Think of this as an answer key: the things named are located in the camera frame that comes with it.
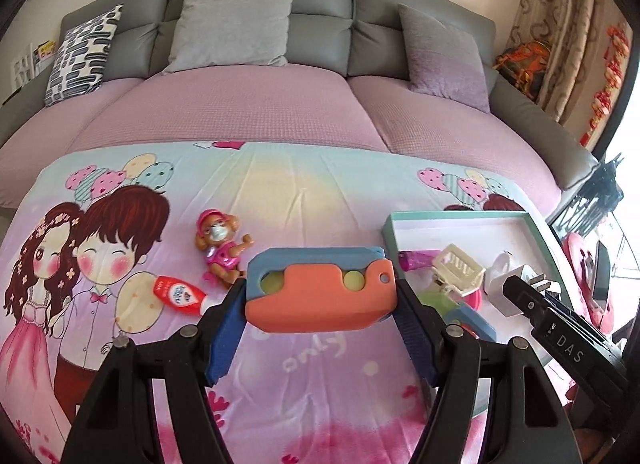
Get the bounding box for orange decorative figure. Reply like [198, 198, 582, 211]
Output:
[494, 40, 551, 102]

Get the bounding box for cartoon print bed sheet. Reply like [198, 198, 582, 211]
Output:
[1, 143, 544, 463]

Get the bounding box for magazines beside sofa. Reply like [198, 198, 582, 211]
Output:
[10, 41, 56, 92]

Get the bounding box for cream toy shopping cart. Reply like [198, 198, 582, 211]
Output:
[432, 244, 486, 297]

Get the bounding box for white power adapter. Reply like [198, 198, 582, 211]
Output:
[485, 265, 562, 319]

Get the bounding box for grey sofa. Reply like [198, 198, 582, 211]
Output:
[0, 0, 600, 190]

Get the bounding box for smartphone on stand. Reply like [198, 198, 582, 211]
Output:
[592, 241, 612, 310]

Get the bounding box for black metal rack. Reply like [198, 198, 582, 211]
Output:
[551, 153, 624, 239]

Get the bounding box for teal white shallow box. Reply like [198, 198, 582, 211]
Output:
[362, 211, 578, 385]

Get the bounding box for white smart watch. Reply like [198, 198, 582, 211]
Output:
[485, 251, 522, 281]

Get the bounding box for grey purple cushion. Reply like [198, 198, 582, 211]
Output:
[398, 4, 489, 113]

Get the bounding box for red chinese knot ornament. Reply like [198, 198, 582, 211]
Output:
[579, 19, 632, 150]

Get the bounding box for red white stain remover bottle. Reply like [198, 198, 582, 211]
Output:
[153, 276, 208, 317]

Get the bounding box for pink puppy figurine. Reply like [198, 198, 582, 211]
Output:
[194, 209, 254, 290]

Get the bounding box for magenta small flashlight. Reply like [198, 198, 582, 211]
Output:
[398, 250, 440, 273]

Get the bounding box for pink sofa cover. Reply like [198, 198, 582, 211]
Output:
[1, 65, 561, 214]

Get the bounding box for red heart cushion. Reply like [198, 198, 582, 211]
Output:
[562, 233, 614, 335]

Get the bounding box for black white patterned cushion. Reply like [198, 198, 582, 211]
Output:
[44, 4, 122, 107]

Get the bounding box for light grey cushion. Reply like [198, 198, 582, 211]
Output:
[166, 0, 293, 73]

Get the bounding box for patterned beige curtain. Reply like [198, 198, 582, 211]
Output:
[506, 0, 626, 136]

